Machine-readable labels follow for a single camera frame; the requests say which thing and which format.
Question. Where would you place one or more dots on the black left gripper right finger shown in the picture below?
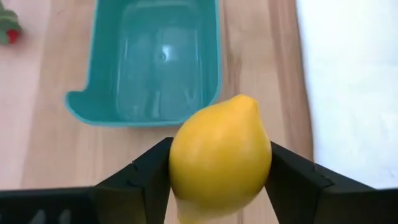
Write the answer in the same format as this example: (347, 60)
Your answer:
(311, 199)

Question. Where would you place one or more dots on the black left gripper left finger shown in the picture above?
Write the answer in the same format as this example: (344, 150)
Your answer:
(124, 199)

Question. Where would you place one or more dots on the yellow toy lemon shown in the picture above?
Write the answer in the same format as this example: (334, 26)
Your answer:
(220, 155)

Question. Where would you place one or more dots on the teal plastic bin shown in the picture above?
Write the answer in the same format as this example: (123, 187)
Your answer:
(155, 77)

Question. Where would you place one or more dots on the red toy strawberry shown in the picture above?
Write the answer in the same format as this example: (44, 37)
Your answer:
(12, 35)

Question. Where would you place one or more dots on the white folded cloth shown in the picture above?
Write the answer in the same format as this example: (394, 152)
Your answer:
(351, 93)

